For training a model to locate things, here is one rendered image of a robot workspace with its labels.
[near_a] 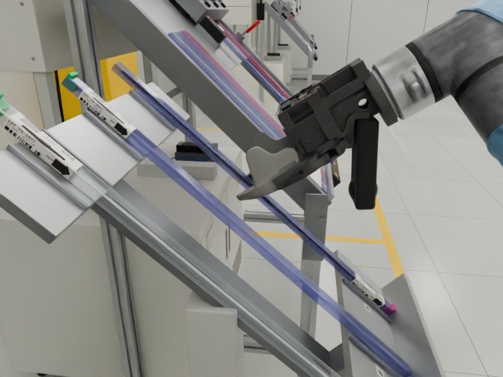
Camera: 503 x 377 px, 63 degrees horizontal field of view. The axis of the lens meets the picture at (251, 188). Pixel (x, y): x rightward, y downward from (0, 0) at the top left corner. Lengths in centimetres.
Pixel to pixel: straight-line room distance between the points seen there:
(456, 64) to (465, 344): 141
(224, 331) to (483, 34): 42
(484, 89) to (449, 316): 149
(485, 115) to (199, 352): 41
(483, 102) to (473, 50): 6
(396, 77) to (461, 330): 146
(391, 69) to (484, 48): 9
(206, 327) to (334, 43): 717
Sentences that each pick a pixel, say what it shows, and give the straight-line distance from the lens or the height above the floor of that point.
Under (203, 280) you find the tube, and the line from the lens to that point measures 35.
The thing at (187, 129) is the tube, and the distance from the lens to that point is 53.
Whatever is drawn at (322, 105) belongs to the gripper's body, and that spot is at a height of 103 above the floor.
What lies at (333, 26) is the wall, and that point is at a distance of 752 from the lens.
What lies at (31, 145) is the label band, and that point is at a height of 103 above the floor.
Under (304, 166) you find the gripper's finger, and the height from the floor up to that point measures 96.
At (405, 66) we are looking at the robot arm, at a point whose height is 107.
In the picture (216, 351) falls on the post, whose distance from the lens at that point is 52.
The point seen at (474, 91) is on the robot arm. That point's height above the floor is 105.
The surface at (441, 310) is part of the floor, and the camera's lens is 192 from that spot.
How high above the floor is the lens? 113
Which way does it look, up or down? 23 degrees down
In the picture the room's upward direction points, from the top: straight up
